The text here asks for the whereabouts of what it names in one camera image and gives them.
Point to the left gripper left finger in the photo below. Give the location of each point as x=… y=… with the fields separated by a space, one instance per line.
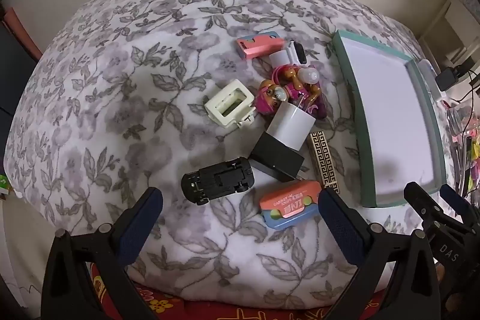
x=68 y=291

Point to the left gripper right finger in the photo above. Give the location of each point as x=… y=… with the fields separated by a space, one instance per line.
x=412 y=291

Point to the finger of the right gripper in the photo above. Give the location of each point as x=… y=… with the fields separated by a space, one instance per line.
x=469 y=213
x=425 y=206

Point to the orange blue box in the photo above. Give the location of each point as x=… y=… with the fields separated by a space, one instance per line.
x=291 y=205

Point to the gold black patterned lighter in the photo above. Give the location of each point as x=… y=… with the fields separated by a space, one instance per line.
x=322 y=160

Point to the black power adapter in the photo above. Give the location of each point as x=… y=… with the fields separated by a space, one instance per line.
x=275 y=159

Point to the white power adapter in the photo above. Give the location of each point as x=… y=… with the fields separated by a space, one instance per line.
x=291 y=125

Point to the black toy car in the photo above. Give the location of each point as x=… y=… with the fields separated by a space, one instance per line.
x=217 y=181

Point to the pink puppy toy figure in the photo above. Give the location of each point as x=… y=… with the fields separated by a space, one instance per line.
x=285 y=86

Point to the cream plastic clip frame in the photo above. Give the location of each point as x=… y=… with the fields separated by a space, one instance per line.
x=233 y=105

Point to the pink blue box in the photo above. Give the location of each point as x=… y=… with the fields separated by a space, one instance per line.
x=259 y=45

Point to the teal shallow box tray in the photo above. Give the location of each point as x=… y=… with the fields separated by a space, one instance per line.
x=397 y=130

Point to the white power strip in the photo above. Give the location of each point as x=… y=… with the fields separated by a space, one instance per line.
x=429 y=75

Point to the black plugged charger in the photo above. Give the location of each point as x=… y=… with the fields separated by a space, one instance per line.
x=447 y=79

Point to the white bulb toy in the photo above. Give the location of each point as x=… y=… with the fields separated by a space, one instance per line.
x=308 y=75

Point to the floral fleece blanket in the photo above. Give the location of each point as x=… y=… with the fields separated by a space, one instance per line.
x=117 y=104

